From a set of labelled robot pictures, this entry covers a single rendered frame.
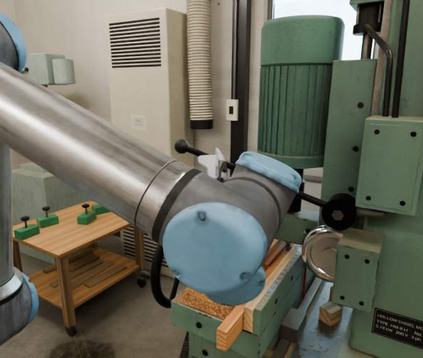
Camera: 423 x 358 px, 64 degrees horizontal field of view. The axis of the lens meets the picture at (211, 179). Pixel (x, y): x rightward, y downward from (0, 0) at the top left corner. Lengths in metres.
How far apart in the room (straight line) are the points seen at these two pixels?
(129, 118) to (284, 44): 1.80
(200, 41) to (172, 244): 1.97
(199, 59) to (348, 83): 1.58
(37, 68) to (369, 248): 2.59
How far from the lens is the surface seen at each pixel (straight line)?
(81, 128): 0.39
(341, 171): 0.75
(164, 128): 2.24
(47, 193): 2.81
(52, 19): 3.48
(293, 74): 0.74
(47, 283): 2.40
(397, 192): 0.62
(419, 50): 0.68
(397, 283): 0.77
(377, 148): 0.60
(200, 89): 2.21
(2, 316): 0.93
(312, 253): 0.75
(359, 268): 0.66
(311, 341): 0.87
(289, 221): 0.85
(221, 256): 0.31
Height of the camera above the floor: 1.35
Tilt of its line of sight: 15 degrees down
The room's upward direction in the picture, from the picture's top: straight up
